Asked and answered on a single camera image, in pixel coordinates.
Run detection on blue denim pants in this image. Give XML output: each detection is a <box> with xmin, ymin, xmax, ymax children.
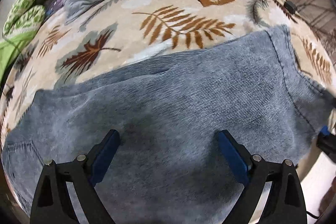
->
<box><xmin>2</xmin><ymin>26</ymin><xmax>333</xmax><ymax>223</ymax></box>

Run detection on black charger adapter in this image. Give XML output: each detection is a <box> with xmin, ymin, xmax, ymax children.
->
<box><xmin>284</xmin><ymin>1</ymin><xmax>297</xmax><ymax>15</ymax></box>

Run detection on green patterned quilt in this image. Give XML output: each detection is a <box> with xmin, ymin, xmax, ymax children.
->
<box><xmin>1</xmin><ymin>0</ymin><xmax>46</xmax><ymax>76</ymax></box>

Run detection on leaf pattern beige blanket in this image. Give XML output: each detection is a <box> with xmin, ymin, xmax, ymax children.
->
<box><xmin>1</xmin><ymin>0</ymin><xmax>335</xmax><ymax>156</ymax></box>

